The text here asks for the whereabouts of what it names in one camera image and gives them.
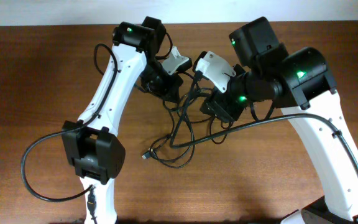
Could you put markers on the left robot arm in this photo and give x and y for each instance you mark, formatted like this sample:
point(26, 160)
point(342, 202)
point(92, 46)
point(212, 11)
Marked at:
point(91, 142)

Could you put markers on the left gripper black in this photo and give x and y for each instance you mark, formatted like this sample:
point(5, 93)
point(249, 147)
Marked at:
point(165, 90)

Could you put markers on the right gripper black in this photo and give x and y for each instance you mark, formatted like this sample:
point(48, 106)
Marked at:
point(221, 107)

